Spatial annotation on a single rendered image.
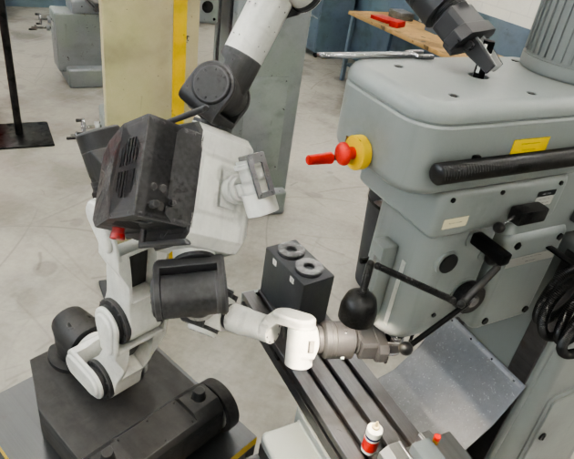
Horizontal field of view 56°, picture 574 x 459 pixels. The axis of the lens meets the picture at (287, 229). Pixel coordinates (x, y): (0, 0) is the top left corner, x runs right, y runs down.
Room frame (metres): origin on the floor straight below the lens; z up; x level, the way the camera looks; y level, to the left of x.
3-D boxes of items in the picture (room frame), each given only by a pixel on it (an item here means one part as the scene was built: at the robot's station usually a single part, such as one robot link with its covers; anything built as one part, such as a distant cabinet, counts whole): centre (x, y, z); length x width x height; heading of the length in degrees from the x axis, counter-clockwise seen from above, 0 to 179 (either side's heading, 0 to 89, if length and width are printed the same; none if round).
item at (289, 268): (1.42, -0.06, 1.04); 0.22 x 0.12 x 0.20; 38
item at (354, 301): (0.81, -0.16, 1.48); 0.07 x 0.07 x 0.06
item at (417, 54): (1.01, -0.11, 1.89); 0.24 x 0.04 x 0.01; 123
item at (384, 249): (0.94, -0.20, 1.44); 0.04 x 0.04 x 0.21; 32
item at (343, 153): (0.86, -0.08, 1.76); 0.04 x 0.03 x 0.04; 32
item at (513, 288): (1.09, -0.46, 1.47); 0.24 x 0.19 x 0.26; 32
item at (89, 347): (1.28, 0.53, 0.68); 0.21 x 0.20 x 0.13; 52
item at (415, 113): (1.00, -0.31, 1.81); 0.47 x 0.26 x 0.16; 122
